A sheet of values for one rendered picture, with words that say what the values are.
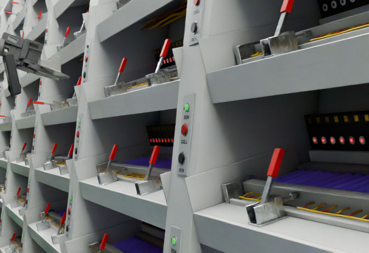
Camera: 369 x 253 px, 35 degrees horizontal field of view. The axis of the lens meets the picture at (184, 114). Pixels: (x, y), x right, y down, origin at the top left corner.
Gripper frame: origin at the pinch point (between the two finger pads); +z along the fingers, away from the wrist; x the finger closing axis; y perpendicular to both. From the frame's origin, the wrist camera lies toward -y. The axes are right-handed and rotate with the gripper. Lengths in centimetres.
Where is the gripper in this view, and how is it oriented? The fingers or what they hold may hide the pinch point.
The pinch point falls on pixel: (62, 78)
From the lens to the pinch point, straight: 175.3
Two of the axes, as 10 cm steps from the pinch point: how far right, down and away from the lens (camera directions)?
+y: 2.5, -9.6, 1.5
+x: -4.0, 0.4, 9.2
